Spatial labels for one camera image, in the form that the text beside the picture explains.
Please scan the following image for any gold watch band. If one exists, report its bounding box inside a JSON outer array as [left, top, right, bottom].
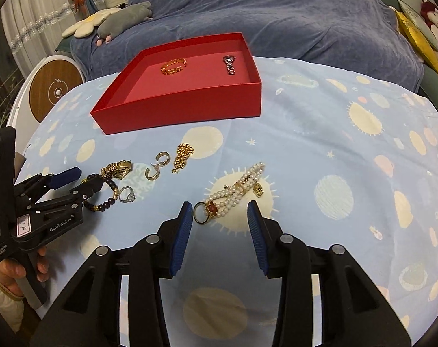
[[100, 159, 133, 181]]

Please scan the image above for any gold ring with red charm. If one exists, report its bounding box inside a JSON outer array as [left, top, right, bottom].
[[192, 201, 220, 225]]

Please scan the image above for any blue blanket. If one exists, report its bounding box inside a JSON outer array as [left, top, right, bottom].
[[70, 0, 426, 93]]

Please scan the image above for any pearl bracelet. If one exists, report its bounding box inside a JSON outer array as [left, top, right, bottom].
[[203, 161, 267, 221]]

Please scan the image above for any dark bead bracelet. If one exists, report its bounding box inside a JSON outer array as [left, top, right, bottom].
[[82, 173, 119, 212]]

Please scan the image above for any yellow cushion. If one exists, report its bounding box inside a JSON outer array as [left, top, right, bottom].
[[394, 9, 438, 79]]

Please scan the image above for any round white wooden-faced appliance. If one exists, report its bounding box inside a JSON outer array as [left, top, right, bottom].
[[7, 56, 84, 153]]

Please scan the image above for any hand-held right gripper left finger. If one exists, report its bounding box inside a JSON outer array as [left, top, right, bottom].
[[29, 201, 194, 347]]

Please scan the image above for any light blue printed tablecloth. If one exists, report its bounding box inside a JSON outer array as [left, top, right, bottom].
[[10, 56, 438, 347]]

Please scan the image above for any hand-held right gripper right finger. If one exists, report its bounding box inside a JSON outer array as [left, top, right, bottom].
[[247, 200, 413, 347]]

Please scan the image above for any silver wrist watch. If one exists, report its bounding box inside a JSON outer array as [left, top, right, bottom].
[[221, 54, 237, 76]]

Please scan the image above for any person's left forearm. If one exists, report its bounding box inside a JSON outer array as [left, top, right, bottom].
[[0, 278, 26, 335]]

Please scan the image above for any red jewelry box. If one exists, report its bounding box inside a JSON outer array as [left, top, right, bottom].
[[90, 32, 263, 135]]

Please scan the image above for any silver ring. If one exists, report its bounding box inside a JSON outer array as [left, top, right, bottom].
[[118, 186, 136, 203]]

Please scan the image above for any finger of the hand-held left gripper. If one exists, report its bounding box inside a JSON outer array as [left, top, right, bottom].
[[27, 178, 104, 225], [14, 167, 83, 207]]

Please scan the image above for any white curtain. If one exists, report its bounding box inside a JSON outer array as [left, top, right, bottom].
[[0, 0, 79, 81]]

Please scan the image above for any person's left hand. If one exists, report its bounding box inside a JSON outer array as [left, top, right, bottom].
[[0, 245, 49, 301]]

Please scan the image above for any flower shaped cushion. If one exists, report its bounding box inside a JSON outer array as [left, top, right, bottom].
[[62, 7, 122, 39]]

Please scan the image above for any grey plush toy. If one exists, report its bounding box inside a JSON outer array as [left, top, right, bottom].
[[96, 1, 154, 48]]

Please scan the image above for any red monkey plush toy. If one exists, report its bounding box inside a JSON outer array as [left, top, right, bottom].
[[419, 0, 438, 60]]

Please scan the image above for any gold chain bracelet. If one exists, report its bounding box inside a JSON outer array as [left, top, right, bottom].
[[160, 58, 188, 76], [171, 143, 195, 174]]

